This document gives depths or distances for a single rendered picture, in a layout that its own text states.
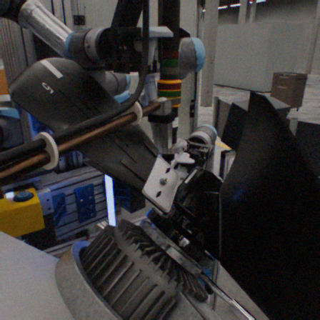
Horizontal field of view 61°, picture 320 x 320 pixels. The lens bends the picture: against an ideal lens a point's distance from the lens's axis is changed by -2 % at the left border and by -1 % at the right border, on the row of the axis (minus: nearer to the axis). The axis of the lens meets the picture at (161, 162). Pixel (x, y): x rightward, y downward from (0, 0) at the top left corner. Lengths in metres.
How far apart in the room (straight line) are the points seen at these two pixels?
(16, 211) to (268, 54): 9.85
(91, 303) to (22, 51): 1.05
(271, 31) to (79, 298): 10.12
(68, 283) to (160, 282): 0.13
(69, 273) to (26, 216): 0.42
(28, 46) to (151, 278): 1.07
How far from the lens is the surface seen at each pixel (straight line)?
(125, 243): 0.44
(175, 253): 0.45
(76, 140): 0.29
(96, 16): 2.37
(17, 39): 1.28
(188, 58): 0.98
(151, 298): 0.43
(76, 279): 0.43
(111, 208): 0.96
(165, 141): 0.49
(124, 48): 0.55
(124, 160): 0.42
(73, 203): 1.27
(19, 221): 0.85
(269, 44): 10.28
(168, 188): 0.47
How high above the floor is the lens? 1.46
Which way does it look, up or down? 23 degrees down
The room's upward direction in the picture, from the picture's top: straight up
